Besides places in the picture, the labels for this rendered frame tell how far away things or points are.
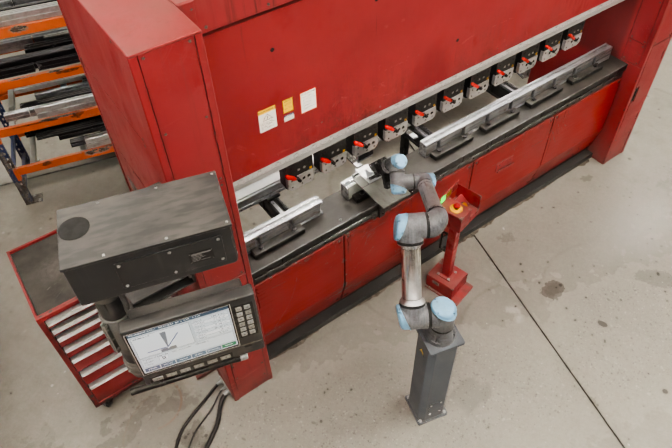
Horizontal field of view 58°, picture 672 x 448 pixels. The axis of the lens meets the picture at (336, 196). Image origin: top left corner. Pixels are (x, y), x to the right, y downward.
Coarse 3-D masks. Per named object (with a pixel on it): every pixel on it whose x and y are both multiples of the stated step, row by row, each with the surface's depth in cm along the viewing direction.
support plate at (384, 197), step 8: (360, 176) 330; (360, 184) 326; (376, 184) 326; (368, 192) 322; (376, 192) 322; (384, 192) 321; (408, 192) 321; (376, 200) 318; (384, 200) 318; (392, 200) 317; (384, 208) 315
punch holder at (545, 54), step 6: (552, 36) 359; (558, 36) 363; (540, 42) 362; (546, 42) 359; (552, 42) 363; (558, 42) 367; (540, 48) 364; (546, 48) 363; (552, 48) 366; (558, 48) 371; (540, 54) 366; (546, 54) 366; (552, 54) 371; (540, 60) 369
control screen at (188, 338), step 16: (192, 320) 206; (208, 320) 209; (224, 320) 212; (128, 336) 200; (144, 336) 203; (160, 336) 206; (176, 336) 209; (192, 336) 212; (208, 336) 215; (224, 336) 219; (144, 352) 209; (160, 352) 212; (176, 352) 215; (192, 352) 219; (208, 352) 222; (144, 368) 216; (160, 368) 219
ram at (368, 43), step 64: (320, 0) 241; (384, 0) 261; (448, 0) 286; (512, 0) 315; (576, 0) 352; (256, 64) 240; (320, 64) 261; (384, 64) 286; (448, 64) 315; (256, 128) 261; (320, 128) 285
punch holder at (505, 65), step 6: (504, 60) 344; (510, 60) 347; (492, 66) 346; (498, 66) 344; (504, 66) 348; (510, 66) 351; (492, 72) 348; (504, 72) 350; (510, 72) 355; (492, 78) 350; (498, 78) 350; (504, 78) 354; (492, 84) 355; (498, 84) 354
